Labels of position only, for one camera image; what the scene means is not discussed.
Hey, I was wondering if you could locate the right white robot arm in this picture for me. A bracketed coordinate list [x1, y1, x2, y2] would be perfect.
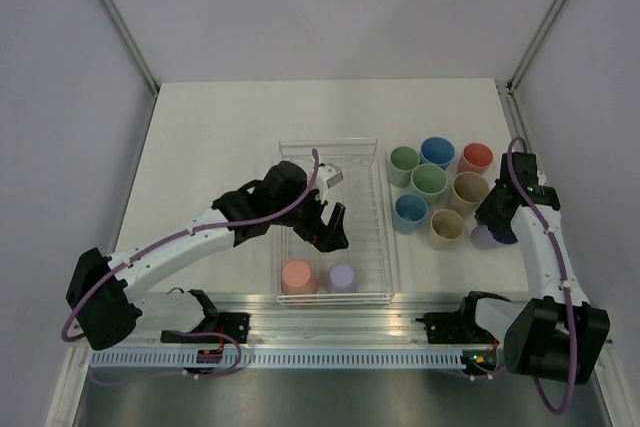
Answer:
[456, 152, 610, 385]

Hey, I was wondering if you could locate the small purple cup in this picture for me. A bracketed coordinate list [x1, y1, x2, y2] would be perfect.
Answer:
[325, 263, 357, 294]

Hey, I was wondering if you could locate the clear wire dish rack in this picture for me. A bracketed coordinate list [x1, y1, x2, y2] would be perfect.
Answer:
[272, 138, 396, 307]

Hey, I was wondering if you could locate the left aluminium frame post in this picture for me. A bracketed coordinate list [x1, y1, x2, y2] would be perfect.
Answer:
[97, 0, 160, 99]

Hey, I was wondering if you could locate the right aluminium frame post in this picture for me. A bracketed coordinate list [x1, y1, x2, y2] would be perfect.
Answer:
[505, 0, 569, 95]

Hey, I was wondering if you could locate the large purple cup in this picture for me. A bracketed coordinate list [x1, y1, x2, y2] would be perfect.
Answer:
[470, 225, 518, 251]

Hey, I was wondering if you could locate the pink cup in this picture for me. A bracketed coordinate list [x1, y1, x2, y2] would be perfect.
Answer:
[457, 142, 494, 175]
[281, 259, 318, 295]

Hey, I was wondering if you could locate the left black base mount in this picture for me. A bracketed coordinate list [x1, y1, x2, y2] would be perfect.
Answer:
[160, 312, 250, 344]

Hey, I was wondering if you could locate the light blue cup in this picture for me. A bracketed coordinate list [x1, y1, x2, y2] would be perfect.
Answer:
[392, 193, 428, 235]

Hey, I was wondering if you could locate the green cup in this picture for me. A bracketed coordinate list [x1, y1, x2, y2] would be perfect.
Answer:
[387, 146, 420, 188]
[409, 163, 448, 206]

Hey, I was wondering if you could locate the beige cup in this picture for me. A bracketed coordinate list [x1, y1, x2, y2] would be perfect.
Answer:
[446, 172, 490, 218]
[427, 209, 464, 251]

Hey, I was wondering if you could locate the pink cup front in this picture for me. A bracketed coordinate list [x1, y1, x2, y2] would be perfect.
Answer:
[281, 259, 318, 295]

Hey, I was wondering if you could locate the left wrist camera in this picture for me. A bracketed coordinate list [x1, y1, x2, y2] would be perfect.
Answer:
[314, 163, 344, 199]

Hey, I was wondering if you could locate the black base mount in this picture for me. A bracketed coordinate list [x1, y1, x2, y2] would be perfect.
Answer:
[160, 312, 250, 344]
[415, 311, 494, 345]

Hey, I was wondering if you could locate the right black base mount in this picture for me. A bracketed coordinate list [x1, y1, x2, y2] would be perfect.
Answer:
[415, 311, 494, 345]

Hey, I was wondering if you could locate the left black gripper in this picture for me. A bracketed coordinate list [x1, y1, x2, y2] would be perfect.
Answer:
[271, 181, 347, 253]

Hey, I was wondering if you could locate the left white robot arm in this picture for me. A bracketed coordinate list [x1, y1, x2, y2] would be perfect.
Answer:
[61, 160, 349, 351]

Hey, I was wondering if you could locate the aluminium frame post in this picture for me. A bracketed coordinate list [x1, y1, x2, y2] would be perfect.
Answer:
[505, 0, 569, 95]
[97, 0, 160, 99]

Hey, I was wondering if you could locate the aluminium front rail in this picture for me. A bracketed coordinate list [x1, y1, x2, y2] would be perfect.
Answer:
[69, 294, 616, 347]

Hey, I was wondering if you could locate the white slotted cable duct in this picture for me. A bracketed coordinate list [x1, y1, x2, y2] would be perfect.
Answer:
[90, 347, 464, 370]

